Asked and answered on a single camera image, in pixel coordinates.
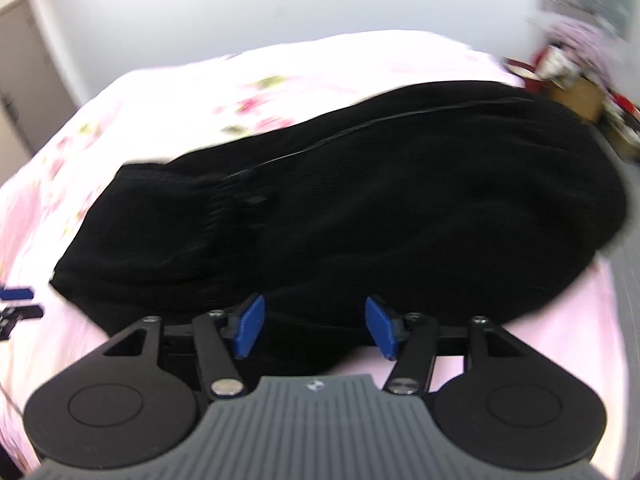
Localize black pants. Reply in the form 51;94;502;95
49;80;629;362

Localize pile of clothes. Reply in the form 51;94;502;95
505;15;627;82

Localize cardboard box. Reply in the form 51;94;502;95
549;76;607;122

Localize grey door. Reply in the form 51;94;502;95
0;0;85;173

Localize pink floral bed blanket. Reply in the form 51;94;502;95
0;30;622;480

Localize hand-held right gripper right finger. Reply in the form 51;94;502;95
364;296;533;396

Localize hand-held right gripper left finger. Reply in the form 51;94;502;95
102;294;266;401

